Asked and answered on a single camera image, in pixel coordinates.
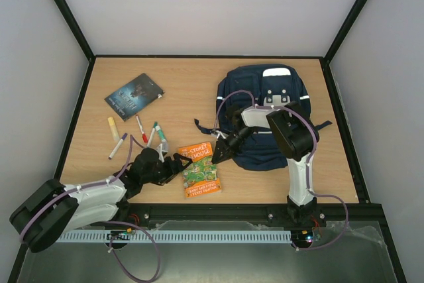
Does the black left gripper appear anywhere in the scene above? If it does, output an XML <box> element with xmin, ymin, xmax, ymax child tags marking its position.
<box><xmin>142</xmin><ymin>153</ymin><xmax>193</xmax><ymax>184</ymax></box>

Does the orange green illustrated book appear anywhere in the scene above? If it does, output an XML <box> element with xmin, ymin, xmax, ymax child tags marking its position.
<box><xmin>178</xmin><ymin>142</ymin><xmax>222</xmax><ymax>198</ymax></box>

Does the navy blue student backpack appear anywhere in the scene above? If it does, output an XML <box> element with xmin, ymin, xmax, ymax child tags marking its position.
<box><xmin>199</xmin><ymin>64</ymin><xmax>331</xmax><ymax>171</ymax></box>

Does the dark blue paperback book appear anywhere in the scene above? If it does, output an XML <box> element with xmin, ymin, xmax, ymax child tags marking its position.
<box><xmin>104</xmin><ymin>73</ymin><xmax>164</xmax><ymax>121</ymax></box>

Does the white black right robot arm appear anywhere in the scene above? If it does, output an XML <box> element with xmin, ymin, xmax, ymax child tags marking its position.
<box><xmin>212</xmin><ymin>101</ymin><xmax>319</xmax><ymax>225</ymax></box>

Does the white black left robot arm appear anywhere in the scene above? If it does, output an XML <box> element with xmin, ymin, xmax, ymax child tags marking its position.
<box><xmin>9</xmin><ymin>148</ymin><xmax>192</xmax><ymax>253</ymax></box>

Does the green white glue stick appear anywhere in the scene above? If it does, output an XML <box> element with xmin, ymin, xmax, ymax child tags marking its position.
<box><xmin>154</xmin><ymin>123</ymin><xmax>168</xmax><ymax>143</ymax></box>

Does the red cap marker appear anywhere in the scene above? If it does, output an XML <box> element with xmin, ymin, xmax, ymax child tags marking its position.
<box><xmin>135</xmin><ymin>114</ymin><xmax>148</xmax><ymax>144</ymax></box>

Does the green cap marker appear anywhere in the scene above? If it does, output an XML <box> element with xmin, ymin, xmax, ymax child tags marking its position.
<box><xmin>146</xmin><ymin>121</ymin><xmax>158</xmax><ymax>148</ymax></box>

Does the purple cap marker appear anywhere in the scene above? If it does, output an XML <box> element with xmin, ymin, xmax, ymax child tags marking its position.
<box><xmin>108</xmin><ymin>133</ymin><xmax>128</xmax><ymax>160</ymax></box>

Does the yellow glue stick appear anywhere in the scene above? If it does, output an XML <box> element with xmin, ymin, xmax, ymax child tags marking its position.
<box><xmin>107</xmin><ymin>117</ymin><xmax>121</xmax><ymax>142</ymax></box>

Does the left controller circuit board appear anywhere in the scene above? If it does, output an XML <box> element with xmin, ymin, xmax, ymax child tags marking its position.
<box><xmin>105</xmin><ymin>228</ymin><xmax>137</xmax><ymax>241</ymax></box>

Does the controller circuit board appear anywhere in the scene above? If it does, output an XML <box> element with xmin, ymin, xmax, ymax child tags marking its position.
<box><xmin>105</xmin><ymin>228</ymin><xmax>137</xmax><ymax>241</ymax></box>
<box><xmin>291</xmin><ymin>227</ymin><xmax>323</xmax><ymax>243</ymax></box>

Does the right controller circuit board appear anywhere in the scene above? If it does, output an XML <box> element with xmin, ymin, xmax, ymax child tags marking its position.
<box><xmin>291</xmin><ymin>227</ymin><xmax>323</xmax><ymax>243</ymax></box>

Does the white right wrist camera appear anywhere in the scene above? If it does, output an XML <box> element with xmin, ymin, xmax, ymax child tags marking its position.
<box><xmin>211</xmin><ymin>130</ymin><xmax>228</xmax><ymax>139</ymax></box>

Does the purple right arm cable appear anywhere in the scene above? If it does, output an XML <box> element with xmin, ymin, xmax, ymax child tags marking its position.
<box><xmin>211</xmin><ymin>89</ymin><xmax>349</xmax><ymax>253</ymax></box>

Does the light blue slotted cable duct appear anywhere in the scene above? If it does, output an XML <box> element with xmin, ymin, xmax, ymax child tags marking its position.
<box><xmin>57</xmin><ymin>229</ymin><xmax>292</xmax><ymax>244</ymax></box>

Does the black aluminium frame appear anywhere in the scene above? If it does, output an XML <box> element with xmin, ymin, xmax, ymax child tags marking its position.
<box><xmin>7</xmin><ymin>0</ymin><xmax>407</xmax><ymax>283</ymax></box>

